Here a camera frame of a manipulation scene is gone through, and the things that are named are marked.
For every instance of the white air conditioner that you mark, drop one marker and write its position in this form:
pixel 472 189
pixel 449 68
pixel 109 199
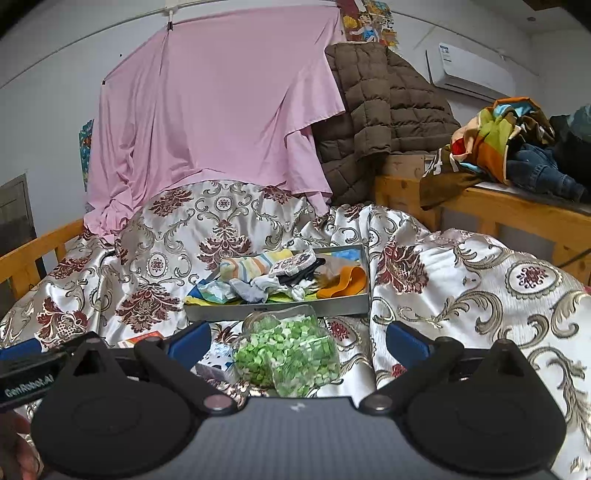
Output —
pixel 466 71

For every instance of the bag of green pieces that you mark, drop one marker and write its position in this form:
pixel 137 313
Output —
pixel 286 355

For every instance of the white red patterned sock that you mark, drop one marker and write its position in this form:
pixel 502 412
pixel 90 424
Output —
pixel 295 264

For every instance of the white cardboard box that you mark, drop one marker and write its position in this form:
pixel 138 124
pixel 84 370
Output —
pixel 217 364

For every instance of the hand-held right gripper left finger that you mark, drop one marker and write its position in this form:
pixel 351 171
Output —
pixel 187 344

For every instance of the wooden slatted bed frame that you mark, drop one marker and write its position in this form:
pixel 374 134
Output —
pixel 508 207

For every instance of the orange cloth item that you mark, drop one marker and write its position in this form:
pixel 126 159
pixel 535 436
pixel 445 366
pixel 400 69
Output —
pixel 351 279

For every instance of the grey box with colourful lining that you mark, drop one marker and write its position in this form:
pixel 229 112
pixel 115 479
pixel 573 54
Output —
pixel 300 310

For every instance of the cartoon wall poster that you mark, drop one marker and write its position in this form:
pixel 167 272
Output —
pixel 369 23

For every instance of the blue jeans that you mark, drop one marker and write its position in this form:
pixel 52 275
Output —
pixel 535 170

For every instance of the person's left hand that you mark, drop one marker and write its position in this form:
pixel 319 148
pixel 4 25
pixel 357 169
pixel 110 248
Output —
pixel 14 452

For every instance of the brown quilted jacket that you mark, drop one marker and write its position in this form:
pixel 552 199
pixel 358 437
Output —
pixel 388 115

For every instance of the white grey sock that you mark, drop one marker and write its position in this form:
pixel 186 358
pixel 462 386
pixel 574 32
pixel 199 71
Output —
pixel 254 286

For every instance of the narrow colourful wall poster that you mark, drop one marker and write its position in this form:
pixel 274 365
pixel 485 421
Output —
pixel 86 152

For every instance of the red orange packet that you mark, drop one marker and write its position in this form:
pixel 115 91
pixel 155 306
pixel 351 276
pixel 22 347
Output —
pixel 138 340

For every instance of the wooden bed rail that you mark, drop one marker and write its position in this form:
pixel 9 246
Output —
pixel 27 251

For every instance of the striped sock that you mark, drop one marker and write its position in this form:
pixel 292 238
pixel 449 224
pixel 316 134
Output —
pixel 249 267

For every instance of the dark plastic bag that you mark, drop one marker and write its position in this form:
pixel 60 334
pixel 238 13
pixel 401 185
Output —
pixel 575 138

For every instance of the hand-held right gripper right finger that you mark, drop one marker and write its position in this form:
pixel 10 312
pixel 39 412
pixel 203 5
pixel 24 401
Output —
pixel 408 344

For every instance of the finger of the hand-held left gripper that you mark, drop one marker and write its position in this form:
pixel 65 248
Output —
pixel 21 350

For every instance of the black sock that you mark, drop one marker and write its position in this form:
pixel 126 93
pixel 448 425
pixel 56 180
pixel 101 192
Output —
pixel 300 277

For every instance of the colourful patchwork cloth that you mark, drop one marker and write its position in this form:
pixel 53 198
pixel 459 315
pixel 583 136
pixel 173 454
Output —
pixel 489 134

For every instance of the pink hanging sheet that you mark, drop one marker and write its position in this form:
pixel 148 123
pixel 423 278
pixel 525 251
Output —
pixel 207 106

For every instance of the floral satin blanket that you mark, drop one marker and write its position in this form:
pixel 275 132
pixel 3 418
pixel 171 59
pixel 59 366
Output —
pixel 461 286

